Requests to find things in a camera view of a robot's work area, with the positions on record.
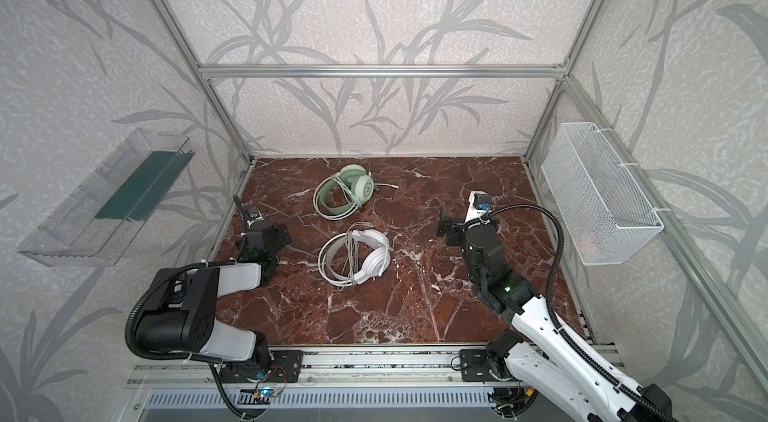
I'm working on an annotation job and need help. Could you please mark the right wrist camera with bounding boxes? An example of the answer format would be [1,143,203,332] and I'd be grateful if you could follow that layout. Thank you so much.
[465,190,493,222]

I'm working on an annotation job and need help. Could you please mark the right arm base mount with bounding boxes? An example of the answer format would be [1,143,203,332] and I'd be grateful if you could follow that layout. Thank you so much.
[459,349,510,382]

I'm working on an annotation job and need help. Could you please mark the clear plastic wall bin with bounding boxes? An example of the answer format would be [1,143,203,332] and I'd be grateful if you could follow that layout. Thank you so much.
[18,129,195,267]

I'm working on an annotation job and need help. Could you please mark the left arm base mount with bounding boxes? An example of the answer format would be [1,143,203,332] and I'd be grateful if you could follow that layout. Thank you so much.
[219,350,304,384]

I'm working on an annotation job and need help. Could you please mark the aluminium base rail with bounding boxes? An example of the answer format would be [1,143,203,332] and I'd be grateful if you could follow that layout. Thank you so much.
[126,343,484,389]

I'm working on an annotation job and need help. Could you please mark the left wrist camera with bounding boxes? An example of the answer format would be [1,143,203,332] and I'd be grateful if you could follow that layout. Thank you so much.
[240,207,264,228]

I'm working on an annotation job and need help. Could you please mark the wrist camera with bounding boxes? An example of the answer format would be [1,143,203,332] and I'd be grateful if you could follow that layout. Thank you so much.
[465,190,493,222]
[240,207,264,228]

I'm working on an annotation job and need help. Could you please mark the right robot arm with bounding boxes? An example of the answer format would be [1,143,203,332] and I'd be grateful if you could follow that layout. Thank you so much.
[437,192,674,421]

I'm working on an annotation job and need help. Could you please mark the mint green headphones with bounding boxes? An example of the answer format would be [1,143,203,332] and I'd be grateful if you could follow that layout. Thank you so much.
[313,164,375,221]

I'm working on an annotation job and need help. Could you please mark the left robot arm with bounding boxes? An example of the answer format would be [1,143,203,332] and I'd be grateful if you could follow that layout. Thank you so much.
[124,219,291,372]

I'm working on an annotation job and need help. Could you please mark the white wire mesh basket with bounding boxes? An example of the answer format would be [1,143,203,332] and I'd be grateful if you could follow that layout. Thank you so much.
[542,122,664,266]

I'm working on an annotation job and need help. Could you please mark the white headphones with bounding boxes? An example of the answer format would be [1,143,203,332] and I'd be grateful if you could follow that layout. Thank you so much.
[317,228,392,288]

